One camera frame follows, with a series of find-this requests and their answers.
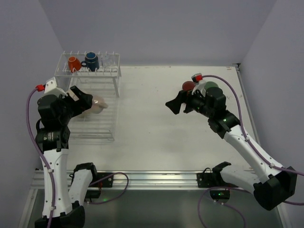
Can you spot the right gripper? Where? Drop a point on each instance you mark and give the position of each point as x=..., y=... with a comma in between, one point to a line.
x=185, y=102

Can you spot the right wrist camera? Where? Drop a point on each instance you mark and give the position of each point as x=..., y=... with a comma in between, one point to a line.
x=199, y=82

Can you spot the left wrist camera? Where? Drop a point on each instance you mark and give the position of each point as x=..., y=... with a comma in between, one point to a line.
x=51, y=88

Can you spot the pink patterned mug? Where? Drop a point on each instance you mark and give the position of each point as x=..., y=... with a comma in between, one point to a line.
x=188, y=85

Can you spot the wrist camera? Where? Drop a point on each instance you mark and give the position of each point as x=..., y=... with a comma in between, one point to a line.
x=51, y=88
x=199, y=82

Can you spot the dark blue mug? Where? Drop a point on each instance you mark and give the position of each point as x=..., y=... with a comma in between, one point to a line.
x=91, y=61

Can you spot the aluminium mounting rail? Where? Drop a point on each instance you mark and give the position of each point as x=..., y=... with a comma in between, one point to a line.
x=161, y=180

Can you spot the white wire dish rack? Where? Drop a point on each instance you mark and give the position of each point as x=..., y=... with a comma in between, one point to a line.
x=105, y=83

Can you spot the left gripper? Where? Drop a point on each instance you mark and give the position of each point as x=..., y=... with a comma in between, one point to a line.
x=77, y=100

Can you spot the light green cup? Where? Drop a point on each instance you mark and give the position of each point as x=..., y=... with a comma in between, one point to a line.
x=210, y=84

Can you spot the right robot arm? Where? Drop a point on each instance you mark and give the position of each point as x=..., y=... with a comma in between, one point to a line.
x=271, y=183

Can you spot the pale pink mug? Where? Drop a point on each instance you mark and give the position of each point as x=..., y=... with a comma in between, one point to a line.
x=98, y=105

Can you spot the clear plastic cup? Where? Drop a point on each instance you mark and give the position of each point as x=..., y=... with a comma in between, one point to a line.
x=107, y=60

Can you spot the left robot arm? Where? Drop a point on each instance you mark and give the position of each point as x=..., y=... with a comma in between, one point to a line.
x=63, y=203

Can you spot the orange mug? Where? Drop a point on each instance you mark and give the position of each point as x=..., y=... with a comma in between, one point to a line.
x=74, y=64

